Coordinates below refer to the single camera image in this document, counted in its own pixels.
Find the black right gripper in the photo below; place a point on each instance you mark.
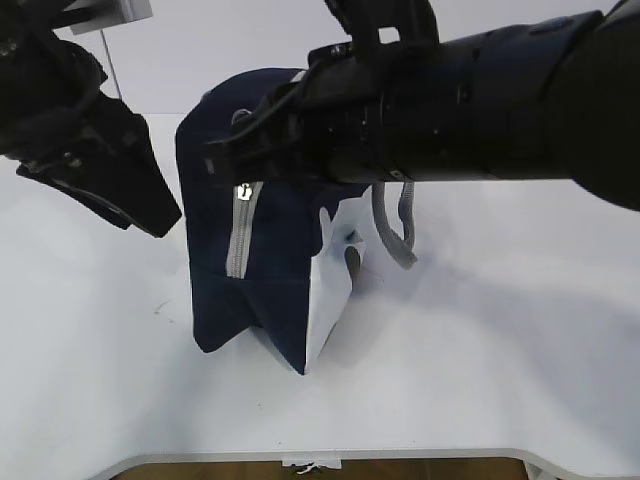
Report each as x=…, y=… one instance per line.
x=324, y=128

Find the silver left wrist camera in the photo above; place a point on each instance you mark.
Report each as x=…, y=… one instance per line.
x=97, y=15

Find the navy blue lunch bag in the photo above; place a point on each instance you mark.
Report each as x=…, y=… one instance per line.
x=276, y=257

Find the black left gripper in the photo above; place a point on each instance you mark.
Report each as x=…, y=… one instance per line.
x=55, y=116

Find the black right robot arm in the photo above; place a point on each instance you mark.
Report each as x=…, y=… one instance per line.
x=553, y=100

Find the white tape label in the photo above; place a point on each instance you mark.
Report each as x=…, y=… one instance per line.
x=306, y=465

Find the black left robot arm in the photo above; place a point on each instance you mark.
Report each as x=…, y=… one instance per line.
x=51, y=15

